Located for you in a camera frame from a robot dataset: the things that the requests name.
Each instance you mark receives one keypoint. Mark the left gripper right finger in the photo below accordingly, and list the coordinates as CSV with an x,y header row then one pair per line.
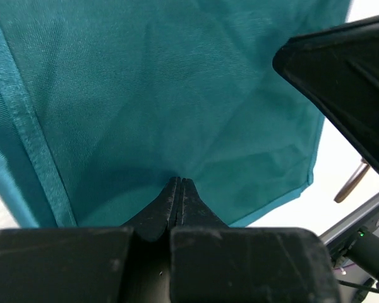
x,y
211,262

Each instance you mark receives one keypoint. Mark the teal cloth napkin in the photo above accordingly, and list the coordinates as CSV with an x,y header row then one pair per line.
x,y
101,102

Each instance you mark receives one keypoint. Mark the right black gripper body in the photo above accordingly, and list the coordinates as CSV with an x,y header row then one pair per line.
x,y
338,71

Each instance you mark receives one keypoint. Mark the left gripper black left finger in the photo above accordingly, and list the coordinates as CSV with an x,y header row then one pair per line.
x,y
129,263

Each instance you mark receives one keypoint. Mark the brown wooden spoon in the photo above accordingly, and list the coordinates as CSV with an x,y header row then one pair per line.
x,y
353,181

